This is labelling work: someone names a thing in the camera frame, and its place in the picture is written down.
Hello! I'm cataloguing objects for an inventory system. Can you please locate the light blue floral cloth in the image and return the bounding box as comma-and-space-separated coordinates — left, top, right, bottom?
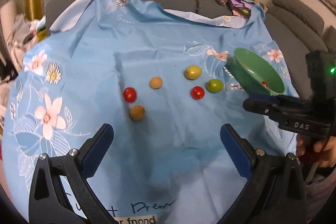
0, 0, 300, 224

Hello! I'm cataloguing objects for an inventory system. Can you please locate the grey sofa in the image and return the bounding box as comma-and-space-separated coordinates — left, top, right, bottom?
45, 0, 336, 98

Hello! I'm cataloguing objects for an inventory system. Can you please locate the cluttered pile of belongings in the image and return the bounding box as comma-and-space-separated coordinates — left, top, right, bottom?
0, 1, 49, 88

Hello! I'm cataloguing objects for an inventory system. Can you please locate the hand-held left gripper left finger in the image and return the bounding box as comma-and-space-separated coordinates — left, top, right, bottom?
28, 123, 114, 224

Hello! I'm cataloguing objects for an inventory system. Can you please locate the brown longan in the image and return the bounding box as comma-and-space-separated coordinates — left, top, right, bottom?
149, 77, 163, 89
129, 105, 146, 122

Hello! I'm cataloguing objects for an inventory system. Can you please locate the purple folded garment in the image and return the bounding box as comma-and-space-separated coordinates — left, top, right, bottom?
227, 0, 256, 17

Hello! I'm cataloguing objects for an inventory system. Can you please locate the person's right hand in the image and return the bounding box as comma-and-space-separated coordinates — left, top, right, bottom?
296, 133, 336, 168

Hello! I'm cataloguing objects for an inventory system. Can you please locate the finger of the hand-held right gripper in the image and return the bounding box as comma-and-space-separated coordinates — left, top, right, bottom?
243, 98, 292, 122
249, 93, 310, 106

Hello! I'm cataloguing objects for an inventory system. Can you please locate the green jujube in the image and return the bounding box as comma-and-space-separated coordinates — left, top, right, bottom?
184, 65, 202, 80
205, 79, 223, 93

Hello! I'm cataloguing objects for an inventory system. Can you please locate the green plastic bowl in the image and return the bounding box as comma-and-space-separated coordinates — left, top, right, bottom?
225, 47, 285, 96

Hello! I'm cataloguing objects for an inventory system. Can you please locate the grey clothing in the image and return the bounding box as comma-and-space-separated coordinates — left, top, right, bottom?
304, 175, 336, 219

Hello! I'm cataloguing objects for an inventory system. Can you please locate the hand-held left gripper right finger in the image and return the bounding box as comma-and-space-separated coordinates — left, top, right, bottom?
220, 123, 307, 224

